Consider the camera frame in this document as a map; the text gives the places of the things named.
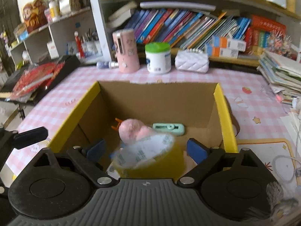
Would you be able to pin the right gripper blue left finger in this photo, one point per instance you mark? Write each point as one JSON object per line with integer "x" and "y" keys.
{"x": 94, "y": 153}

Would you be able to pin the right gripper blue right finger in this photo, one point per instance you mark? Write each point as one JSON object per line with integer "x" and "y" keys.
{"x": 197, "y": 151}

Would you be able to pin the mint green comb case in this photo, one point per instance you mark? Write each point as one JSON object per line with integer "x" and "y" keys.
{"x": 175, "y": 129}

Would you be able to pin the small pink plush ball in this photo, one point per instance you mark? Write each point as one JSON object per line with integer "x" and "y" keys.
{"x": 132, "y": 130}

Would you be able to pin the yellow tape roll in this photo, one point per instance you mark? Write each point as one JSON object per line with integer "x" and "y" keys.
{"x": 154, "y": 157}

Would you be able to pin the yellow cardboard box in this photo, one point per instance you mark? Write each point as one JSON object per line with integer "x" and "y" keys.
{"x": 200, "y": 107}

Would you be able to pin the red decorations in plastic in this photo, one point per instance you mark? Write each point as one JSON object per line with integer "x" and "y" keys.
{"x": 30, "y": 81}

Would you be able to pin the pink checkered tablecloth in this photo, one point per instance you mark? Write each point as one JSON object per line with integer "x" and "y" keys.
{"x": 252, "y": 101}

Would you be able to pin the spray bottle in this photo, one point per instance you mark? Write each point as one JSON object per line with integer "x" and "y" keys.
{"x": 107, "y": 65}

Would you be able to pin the white quilted purse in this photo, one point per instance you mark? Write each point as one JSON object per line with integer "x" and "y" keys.
{"x": 192, "y": 60}

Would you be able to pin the black electronic keyboard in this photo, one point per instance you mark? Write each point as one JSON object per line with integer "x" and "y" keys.
{"x": 71, "y": 64}

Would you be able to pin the white drinking straws box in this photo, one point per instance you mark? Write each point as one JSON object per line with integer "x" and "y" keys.
{"x": 53, "y": 52}

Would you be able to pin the red tassel ornament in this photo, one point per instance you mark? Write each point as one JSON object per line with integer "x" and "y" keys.
{"x": 79, "y": 44}

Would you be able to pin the white jar green lid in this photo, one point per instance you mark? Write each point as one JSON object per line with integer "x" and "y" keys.
{"x": 158, "y": 57}

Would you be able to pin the white pen holder left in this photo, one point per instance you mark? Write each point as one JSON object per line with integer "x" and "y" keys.
{"x": 92, "y": 47}

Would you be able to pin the orange white medicine box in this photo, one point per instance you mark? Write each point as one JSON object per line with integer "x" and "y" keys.
{"x": 224, "y": 47}

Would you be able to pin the stack of papers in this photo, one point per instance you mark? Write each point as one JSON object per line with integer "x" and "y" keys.
{"x": 282, "y": 75}

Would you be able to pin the pink humidifier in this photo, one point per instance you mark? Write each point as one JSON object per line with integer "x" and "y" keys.
{"x": 126, "y": 50}

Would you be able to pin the row of leaning books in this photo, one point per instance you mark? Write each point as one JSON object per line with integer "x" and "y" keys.
{"x": 184, "y": 29}

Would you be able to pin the fortune god figure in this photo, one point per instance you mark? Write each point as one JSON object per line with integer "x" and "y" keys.
{"x": 34, "y": 16}

